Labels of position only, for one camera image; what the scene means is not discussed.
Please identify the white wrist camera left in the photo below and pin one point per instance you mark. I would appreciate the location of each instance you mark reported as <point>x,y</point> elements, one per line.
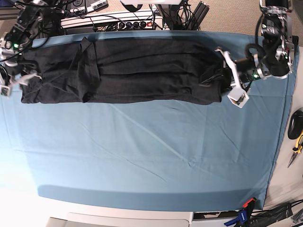
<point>238,97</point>

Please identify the black computer mouse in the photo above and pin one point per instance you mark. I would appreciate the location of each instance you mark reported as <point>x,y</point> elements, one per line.
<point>296,125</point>

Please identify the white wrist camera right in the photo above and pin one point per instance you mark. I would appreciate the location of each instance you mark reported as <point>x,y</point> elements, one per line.
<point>5,91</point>

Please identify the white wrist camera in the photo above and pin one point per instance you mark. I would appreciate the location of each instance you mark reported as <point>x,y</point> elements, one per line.
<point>238,97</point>
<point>5,91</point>

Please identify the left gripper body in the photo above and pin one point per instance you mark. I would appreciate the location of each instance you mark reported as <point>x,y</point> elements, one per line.
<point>251,67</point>

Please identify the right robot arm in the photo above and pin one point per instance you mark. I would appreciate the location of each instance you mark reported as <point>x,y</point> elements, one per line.
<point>34,15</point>

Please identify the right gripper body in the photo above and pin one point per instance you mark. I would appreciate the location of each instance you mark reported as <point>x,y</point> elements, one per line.
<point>21,72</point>

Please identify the blue table cloth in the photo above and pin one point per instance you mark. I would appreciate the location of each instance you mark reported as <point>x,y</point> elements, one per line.
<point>161,155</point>

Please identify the white power strip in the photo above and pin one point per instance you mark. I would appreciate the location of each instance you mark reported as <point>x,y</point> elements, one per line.
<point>128,26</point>

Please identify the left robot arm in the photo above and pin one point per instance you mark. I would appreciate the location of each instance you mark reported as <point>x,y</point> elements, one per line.
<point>272,52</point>

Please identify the blue orange clamp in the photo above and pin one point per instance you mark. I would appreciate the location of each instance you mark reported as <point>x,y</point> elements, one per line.
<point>244,214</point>

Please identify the black T-shirt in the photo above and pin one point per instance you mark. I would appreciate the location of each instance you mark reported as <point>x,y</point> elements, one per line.
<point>125,70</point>

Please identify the yellow handled pliers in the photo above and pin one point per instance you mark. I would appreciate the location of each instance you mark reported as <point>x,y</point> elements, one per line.
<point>297,149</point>

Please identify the orange black clamp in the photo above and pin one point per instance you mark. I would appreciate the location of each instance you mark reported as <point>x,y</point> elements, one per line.
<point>295,43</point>

